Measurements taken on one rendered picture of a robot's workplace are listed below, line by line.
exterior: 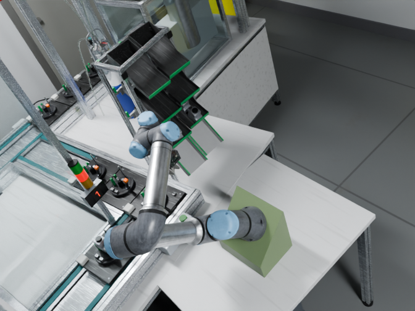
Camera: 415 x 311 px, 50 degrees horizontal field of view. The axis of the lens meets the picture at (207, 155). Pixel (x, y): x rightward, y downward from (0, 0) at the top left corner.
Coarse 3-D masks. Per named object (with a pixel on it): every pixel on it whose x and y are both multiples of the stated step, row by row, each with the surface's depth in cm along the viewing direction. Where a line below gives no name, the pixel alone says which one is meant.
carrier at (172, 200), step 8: (144, 192) 234; (168, 192) 229; (176, 192) 228; (184, 192) 226; (136, 200) 232; (168, 200) 225; (176, 200) 224; (128, 208) 226; (136, 208) 228; (168, 208) 221; (136, 216) 224; (168, 216) 220
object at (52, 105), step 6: (48, 102) 318; (54, 102) 325; (42, 108) 314; (48, 108) 308; (54, 108) 316; (60, 108) 318; (66, 108) 315; (42, 114) 312; (48, 114) 313; (54, 114) 314; (60, 114) 312; (48, 120) 311; (54, 120) 309
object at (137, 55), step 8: (160, 32) 206; (120, 40) 211; (152, 40) 202; (112, 48) 208; (144, 48) 199; (176, 48) 215; (104, 56) 204; (136, 56) 197; (128, 64) 195; (120, 72) 192; (184, 72) 224; (104, 80) 208; (128, 80) 197; (128, 88) 198; (112, 96) 214; (136, 96) 203; (120, 104) 219; (136, 104) 205; (120, 112) 221; (128, 120) 226; (128, 128) 229; (176, 176) 241
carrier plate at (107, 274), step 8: (104, 232) 222; (88, 256) 214; (88, 264) 211; (96, 264) 209; (112, 264) 207; (120, 264) 205; (96, 272) 206; (104, 272) 205; (112, 272) 203; (120, 272) 204; (104, 280) 202; (112, 280) 201
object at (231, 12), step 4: (224, 0) 507; (228, 0) 510; (224, 4) 510; (228, 4) 513; (232, 4) 517; (224, 8) 513; (228, 8) 516; (232, 8) 519; (228, 12) 519; (232, 12) 522
